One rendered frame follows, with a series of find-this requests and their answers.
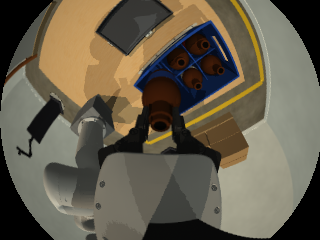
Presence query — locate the blue crate with cross dividers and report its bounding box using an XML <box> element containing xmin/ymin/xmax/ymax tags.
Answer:
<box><xmin>133</xmin><ymin>20</ymin><xmax>240</xmax><ymax>115</ymax></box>

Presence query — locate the brown glass bottle with blue label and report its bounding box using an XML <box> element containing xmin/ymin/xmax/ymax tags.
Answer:
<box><xmin>142</xmin><ymin>69</ymin><xmax>181</xmax><ymax>132</ymax></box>

